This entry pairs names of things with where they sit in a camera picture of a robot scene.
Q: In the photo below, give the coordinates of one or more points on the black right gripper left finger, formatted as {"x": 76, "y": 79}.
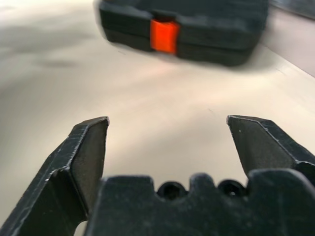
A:
{"x": 49, "y": 177}

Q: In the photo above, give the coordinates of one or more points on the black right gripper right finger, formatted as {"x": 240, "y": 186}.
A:
{"x": 268, "y": 145}

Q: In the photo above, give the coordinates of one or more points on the black plastic tool case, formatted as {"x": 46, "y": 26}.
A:
{"x": 216, "y": 29}

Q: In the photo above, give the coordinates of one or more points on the orange tool case latch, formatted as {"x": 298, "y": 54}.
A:
{"x": 164, "y": 37}

